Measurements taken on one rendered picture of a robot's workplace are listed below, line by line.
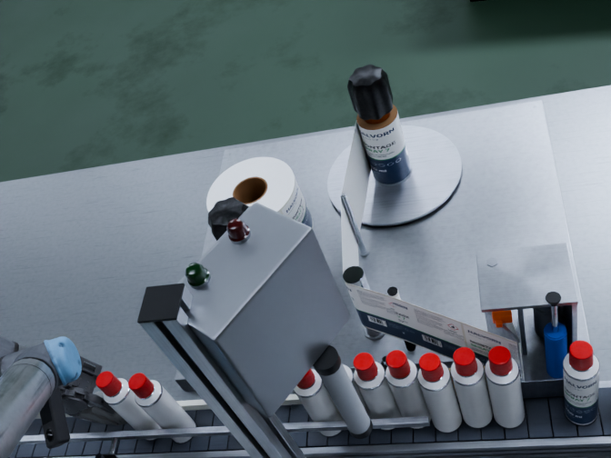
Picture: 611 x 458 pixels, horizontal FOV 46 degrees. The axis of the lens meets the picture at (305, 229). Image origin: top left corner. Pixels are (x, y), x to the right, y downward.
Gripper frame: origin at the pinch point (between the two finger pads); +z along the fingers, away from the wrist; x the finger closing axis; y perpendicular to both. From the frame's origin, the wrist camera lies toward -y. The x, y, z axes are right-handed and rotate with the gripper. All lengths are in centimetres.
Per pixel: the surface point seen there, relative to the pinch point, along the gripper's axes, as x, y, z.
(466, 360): -65, 0, 20
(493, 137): -61, 68, 42
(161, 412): -14.0, -1.8, -0.2
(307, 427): -34.2, -3.9, 16.6
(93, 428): 11.3, 1.8, -0.2
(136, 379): -16.6, 0.6, -7.7
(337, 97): 40, 201, 85
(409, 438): -44, -3, 32
